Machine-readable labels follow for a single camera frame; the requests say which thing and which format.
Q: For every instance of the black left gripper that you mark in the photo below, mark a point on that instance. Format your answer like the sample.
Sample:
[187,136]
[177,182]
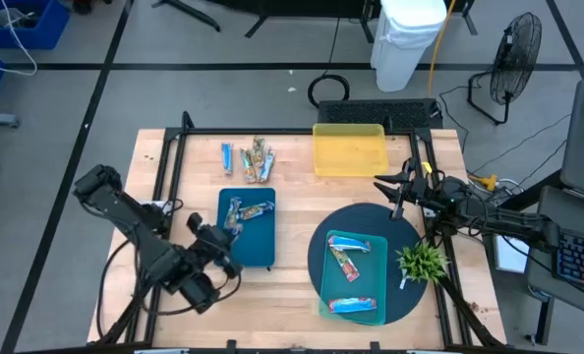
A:
[208,241]

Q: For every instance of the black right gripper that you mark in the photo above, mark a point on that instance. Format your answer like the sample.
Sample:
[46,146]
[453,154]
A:
[417,189]

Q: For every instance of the blue red granola bar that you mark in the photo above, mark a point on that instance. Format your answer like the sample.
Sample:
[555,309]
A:
[348,243]
[352,305]
[346,265]

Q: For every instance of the blue orange granola bar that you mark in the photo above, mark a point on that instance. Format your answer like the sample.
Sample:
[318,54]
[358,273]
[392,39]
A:
[267,164]
[227,158]

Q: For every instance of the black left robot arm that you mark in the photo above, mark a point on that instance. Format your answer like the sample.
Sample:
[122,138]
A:
[144,236]

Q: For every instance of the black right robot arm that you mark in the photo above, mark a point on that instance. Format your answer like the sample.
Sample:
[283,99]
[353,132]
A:
[508,223]

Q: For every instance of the blue plastic bin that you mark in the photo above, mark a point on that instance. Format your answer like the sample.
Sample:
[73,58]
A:
[257,241]

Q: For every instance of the dark blue round placemat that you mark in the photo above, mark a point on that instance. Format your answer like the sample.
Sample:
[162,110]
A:
[370,216]

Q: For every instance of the yellow translucent plastic bin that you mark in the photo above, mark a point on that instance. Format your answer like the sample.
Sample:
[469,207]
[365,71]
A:
[351,152]

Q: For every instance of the black perforated box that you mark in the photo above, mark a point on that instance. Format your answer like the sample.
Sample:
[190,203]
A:
[370,113]

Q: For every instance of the green plant in white pot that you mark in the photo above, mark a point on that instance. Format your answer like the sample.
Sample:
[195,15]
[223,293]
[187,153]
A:
[422,263]

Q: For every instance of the yellow power plug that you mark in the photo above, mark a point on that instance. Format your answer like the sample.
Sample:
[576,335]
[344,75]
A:
[488,182]

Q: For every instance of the teal translucent plastic bin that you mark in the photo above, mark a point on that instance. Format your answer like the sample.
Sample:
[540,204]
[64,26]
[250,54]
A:
[366,280]

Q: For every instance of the white trash bin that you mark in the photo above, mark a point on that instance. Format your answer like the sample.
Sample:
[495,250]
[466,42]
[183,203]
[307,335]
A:
[405,49]

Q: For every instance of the white box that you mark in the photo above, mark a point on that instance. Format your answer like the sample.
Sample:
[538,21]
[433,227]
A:
[510,255]

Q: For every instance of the black floor fan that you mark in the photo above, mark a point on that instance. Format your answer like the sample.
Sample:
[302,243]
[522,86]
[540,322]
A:
[515,59]

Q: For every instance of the dark grey desk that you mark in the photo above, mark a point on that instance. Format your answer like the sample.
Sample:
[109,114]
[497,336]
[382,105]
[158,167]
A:
[572,211]

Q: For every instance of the black partition panel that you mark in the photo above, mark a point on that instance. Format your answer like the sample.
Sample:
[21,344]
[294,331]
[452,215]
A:
[297,6]

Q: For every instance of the large blue storage crate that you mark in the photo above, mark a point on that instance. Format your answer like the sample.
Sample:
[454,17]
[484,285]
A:
[51,29]

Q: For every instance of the black aluminium table frame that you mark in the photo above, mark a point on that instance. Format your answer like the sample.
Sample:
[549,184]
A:
[248,132]

